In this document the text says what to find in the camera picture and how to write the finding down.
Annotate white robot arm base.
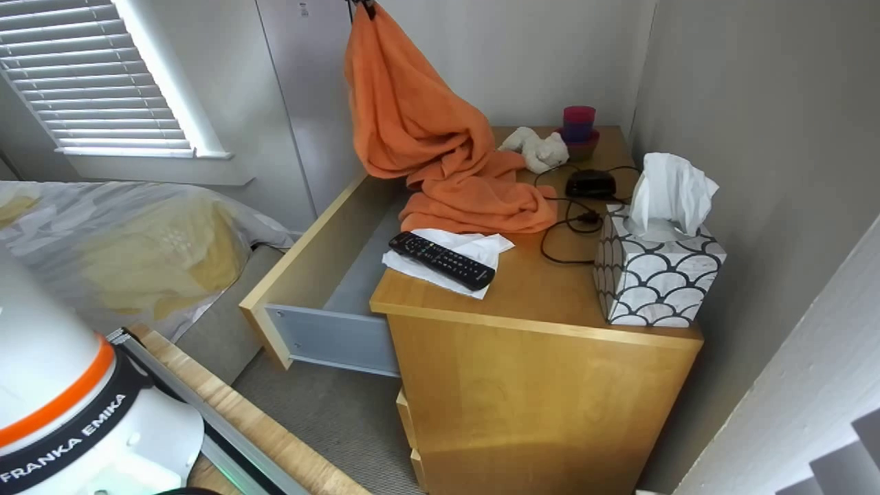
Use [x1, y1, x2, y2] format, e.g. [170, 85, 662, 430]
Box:
[0, 256, 204, 495]

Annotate open grey drawer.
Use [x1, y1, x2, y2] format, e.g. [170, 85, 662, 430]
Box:
[240, 176, 405, 378]

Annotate white crumpled cloth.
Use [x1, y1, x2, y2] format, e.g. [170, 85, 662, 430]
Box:
[500, 126, 568, 173]

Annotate orange towel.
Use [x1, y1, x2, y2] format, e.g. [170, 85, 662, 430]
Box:
[347, 3, 557, 235]

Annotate white paper sheet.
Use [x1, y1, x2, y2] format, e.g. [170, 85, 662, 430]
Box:
[383, 228, 512, 301]

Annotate black tv remote control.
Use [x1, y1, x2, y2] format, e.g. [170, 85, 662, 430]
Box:
[387, 232, 494, 291]

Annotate wooden nightstand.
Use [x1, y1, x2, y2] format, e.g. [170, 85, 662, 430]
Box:
[369, 124, 707, 495]

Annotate white window blinds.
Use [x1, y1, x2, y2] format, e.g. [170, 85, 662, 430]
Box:
[0, 0, 225, 159]

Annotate small black device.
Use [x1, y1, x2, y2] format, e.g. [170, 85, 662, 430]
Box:
[564, 170, 615, 202]

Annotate black cable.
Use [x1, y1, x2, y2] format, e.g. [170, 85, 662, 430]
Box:
[535, 163, 639, 268]

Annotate patterned tissue box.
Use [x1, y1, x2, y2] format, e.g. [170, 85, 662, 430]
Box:
[595, 152, 725, 327]

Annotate bed with patterned cover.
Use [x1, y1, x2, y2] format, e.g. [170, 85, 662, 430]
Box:
[0, 181, 298, 338]

